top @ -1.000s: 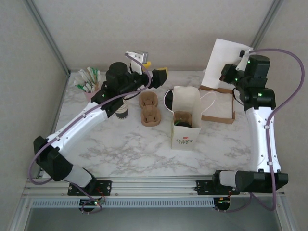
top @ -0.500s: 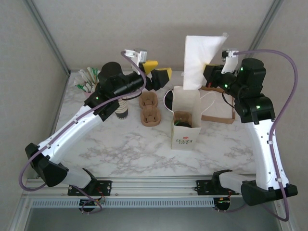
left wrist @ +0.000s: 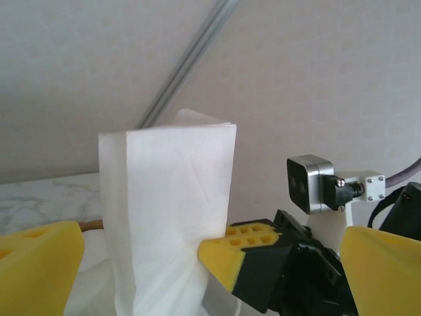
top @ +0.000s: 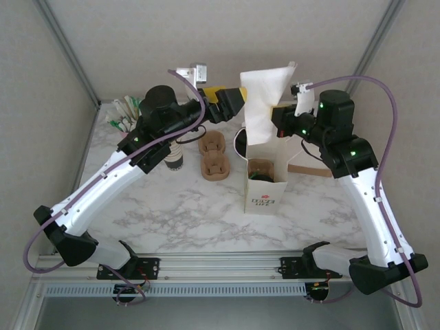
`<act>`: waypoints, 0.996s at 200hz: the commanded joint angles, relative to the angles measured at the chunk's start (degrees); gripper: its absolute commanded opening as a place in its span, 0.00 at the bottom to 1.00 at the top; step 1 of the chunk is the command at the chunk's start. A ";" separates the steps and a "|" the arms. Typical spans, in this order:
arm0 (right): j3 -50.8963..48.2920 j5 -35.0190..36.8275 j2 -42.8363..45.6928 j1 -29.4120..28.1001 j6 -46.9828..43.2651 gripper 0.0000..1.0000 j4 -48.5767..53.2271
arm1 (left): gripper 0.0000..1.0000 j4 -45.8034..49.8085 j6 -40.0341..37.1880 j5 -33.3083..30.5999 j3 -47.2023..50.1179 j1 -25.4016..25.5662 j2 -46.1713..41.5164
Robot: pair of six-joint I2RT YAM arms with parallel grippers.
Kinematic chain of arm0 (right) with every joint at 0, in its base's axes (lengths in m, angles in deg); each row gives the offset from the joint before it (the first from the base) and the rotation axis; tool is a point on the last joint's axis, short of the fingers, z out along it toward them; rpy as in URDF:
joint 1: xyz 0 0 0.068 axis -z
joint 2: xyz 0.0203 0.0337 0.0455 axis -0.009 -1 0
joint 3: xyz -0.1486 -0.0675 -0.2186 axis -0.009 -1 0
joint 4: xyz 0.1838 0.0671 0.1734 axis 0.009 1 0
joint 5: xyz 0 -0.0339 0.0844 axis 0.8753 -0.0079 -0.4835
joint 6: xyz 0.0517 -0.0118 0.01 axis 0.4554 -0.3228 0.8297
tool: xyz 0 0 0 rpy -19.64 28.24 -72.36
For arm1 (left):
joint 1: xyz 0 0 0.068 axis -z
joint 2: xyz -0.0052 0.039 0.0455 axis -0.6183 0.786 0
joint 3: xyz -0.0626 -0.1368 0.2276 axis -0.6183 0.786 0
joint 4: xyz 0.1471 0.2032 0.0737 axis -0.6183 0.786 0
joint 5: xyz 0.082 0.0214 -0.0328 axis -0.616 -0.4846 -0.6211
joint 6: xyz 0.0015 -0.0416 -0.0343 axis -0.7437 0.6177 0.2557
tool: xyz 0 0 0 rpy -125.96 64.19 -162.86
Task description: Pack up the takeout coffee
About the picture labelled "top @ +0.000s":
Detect white paper gift bag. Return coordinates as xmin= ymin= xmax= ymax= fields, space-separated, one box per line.
xmin=239 ymin=60 xmax=298 ymax=146

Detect pulp cup carrier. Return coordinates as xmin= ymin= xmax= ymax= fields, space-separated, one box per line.
xmin=198 ymin=130 xmax=230 ymax=182
xmin=247 ymin=157 xmax=276 ymax=182

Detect brown cardboard tray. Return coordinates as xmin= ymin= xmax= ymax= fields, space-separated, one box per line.
xmin=287 ymin=137 xmax=333 ymax=179

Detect small controller board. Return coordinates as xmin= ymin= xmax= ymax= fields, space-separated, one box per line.
xmin=307 ymin=281 xmax=331 ymax=300
xmin=113 ymin=283 xmax=145 ymax=298

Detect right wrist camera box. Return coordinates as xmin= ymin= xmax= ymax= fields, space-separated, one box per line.
xmin=290 ymin=80 xmax=316 ymax=116

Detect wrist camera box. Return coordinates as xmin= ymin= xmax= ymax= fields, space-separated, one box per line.
xmin=290 ymin=80 xmax=316 ymax=116
xmin=176 ymin=61 xmax=209 ymax=101

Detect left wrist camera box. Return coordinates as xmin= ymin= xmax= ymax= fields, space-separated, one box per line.
xmin=176 ymin=61 xmax=209 ymax=101

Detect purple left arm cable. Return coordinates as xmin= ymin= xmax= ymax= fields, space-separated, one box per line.
xmin=24 ymin=68 xmax=209 ymax=307

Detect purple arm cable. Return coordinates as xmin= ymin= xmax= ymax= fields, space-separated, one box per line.
xmin=304 ymin=74 xmax=424 ymax=308
xmin=24 ymin=68 xmax=209 ymax=307

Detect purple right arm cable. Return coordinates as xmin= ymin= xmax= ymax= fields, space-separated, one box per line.
xmin=304 ymin=74 xmax=424 ymax=308

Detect aluminium frame post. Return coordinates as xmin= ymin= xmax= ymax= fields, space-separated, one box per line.
xmin=336 ymin=0 xmax=407 ymax=109
xmin=34 ymin=0 xmax=102 ymax=108
xmin=15 ymin=278 xmax=47 ymax=330
xmin=395 ymin=291 xmax=426 ymax=330

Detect aluminium table side rail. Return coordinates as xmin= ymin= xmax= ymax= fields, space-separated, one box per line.
xmin=58 ymin=101 xmax=102 ymax=241

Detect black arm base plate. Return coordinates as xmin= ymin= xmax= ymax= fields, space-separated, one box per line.
xmin=96 ymin=257 xmax=162 ymax=281
xmin=280 ymin=256 xmax=344 ymax=279

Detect aluminium mounting rail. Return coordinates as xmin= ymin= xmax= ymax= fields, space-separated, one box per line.
xmin=32 ymin=252 xmax=410 ymax=283

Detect slotted grey cable duct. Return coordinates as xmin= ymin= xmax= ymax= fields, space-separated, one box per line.
xmin=43 ymin=283 xmax=307 ymax=298

